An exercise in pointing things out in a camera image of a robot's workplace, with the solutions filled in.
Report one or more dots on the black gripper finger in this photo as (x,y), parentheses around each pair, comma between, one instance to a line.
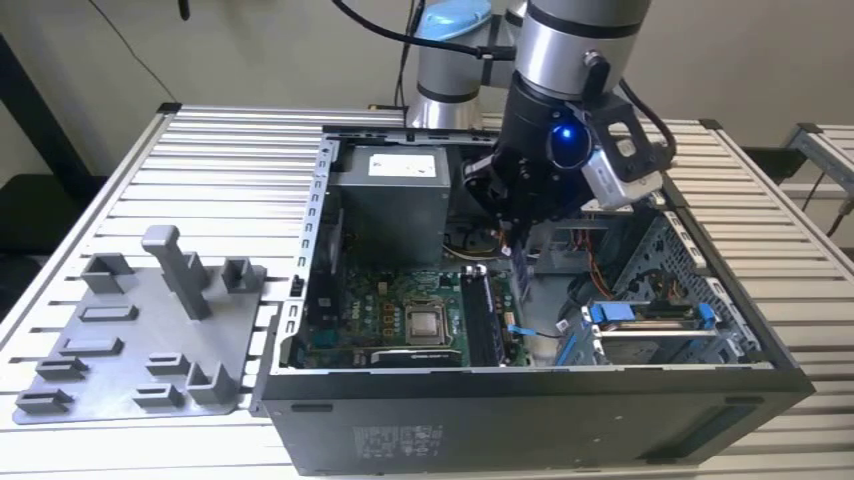
(557,214)
(488,185)

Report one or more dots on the green RAM stick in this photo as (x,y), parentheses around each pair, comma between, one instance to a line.
(522,280)

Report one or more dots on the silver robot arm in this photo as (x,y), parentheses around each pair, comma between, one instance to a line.
(574,45)

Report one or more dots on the black installed RAM stick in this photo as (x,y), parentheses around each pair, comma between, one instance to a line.
(476,310)

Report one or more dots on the grey metal drive cage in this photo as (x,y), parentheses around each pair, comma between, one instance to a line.
(564,257)

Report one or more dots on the grey power supply unit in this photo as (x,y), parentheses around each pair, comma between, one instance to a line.
(394,220)

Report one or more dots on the hard disk in blue carrier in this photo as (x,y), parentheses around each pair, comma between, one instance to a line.
(614,312)

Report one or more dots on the black table corner cap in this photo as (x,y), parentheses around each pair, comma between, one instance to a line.
(170,107)
(709,124)

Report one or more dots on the green motherboard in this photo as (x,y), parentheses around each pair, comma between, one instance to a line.
(374,300)

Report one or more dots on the silver CPU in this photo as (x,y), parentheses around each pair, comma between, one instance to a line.
(426,325)

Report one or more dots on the black box under side table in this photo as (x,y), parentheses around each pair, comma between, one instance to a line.
(775,162)

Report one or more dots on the black graphics card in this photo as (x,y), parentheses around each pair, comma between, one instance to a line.
(414,357)

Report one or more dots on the aluminium side table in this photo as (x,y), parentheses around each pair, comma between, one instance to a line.
(828,150)

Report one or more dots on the black open PC case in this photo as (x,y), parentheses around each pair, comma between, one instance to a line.
(534,430)

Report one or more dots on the black hanging tool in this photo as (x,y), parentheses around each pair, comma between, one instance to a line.
(183,9)

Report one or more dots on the grey plastic parts rack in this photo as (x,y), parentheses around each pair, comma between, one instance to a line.
(161,345)

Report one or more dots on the black camera bracket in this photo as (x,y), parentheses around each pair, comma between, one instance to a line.
(635,125)

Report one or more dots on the CPU socket metal frame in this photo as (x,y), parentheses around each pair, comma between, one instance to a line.
(428,303)

